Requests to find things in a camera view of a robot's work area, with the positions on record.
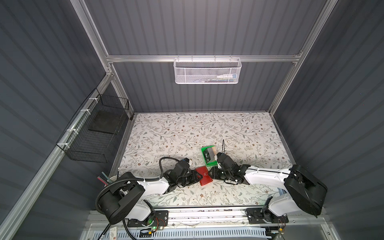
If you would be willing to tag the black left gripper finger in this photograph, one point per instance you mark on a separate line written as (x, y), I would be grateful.
(194, 173)
(195, 179)

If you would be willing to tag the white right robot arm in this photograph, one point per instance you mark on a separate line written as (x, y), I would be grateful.
(303, 191)

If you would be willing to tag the red card holder wallet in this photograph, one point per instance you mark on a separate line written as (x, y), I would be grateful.
(205, 177)

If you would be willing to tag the stack of cards in tray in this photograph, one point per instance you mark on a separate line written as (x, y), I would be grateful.
(210, 154)

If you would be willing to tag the white pen cup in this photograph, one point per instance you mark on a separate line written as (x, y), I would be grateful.
(107, 180)

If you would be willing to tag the white wire mesh basket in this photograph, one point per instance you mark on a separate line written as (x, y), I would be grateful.
(205, 71)

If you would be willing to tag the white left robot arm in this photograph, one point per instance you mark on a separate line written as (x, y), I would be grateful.
(126, 196)

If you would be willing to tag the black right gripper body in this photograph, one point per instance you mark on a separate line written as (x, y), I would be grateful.
(228, 174)

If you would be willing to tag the white slotted cable duct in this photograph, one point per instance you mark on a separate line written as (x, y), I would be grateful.
(203, 233)

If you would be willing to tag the white tube in basket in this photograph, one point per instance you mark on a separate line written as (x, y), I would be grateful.
(228, 76)

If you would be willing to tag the green card tray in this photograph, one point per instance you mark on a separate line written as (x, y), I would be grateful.
(211, 164)

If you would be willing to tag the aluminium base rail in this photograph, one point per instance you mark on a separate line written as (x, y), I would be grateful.
(192, 216)

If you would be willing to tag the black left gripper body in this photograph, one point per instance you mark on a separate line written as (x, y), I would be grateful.
(183, 181)

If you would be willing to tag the black wire basket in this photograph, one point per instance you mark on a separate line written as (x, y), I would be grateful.
(97, 134)

